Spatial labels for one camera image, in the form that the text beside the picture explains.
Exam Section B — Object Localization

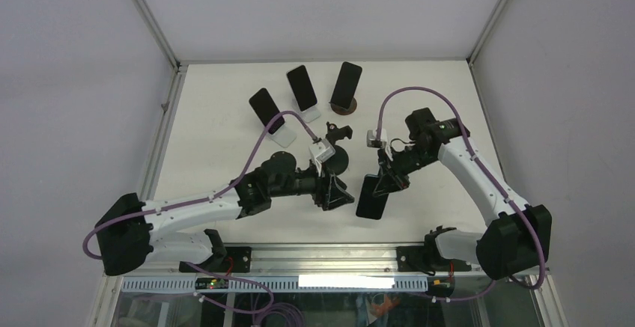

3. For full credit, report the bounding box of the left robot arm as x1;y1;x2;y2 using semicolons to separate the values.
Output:
95;149;354;276

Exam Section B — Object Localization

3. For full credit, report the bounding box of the black phone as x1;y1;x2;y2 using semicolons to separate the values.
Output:
329;61;362;108
249;88;280;126
286;65;318;111
355;175;389;220

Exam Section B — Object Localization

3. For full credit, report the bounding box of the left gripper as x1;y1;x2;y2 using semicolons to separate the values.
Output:
270;156;353;208

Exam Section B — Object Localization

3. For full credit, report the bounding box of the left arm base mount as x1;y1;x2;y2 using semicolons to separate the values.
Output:
196;245;252;275

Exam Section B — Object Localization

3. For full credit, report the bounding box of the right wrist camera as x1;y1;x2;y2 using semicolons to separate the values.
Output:
366;129;392;161

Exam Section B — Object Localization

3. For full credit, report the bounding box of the black tall clamp stand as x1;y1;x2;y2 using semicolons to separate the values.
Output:
324;122;353;176

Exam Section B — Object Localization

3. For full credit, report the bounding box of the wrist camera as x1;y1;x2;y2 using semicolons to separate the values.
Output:
309;138;335;174
366;129;392;161

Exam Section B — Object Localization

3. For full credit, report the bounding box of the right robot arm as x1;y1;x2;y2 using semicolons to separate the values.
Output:
362;108;552;280

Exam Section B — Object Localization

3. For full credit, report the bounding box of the aluminium frame rail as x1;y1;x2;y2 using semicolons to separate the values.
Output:
103;242;550;277

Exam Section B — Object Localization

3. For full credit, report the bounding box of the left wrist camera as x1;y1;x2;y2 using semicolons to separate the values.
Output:
309;138;335;174

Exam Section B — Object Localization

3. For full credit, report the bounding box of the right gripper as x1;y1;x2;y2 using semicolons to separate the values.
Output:
372;143;436;196

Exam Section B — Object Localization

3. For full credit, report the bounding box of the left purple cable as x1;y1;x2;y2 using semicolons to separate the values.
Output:
82;111;323;327

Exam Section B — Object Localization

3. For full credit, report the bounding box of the white slotted cable duct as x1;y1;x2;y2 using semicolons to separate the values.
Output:
121;274;428;294

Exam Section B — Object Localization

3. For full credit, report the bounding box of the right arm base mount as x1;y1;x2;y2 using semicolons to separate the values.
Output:
395;245;472;275

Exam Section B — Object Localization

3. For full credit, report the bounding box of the white folding phone stand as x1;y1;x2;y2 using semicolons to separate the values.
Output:
300;106;321;123

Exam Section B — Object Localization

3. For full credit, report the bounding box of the purple cable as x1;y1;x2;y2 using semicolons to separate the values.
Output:
374;86;547;303
82;111;323;327

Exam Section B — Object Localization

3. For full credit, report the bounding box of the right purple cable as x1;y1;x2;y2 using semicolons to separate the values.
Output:
374;86;547;303

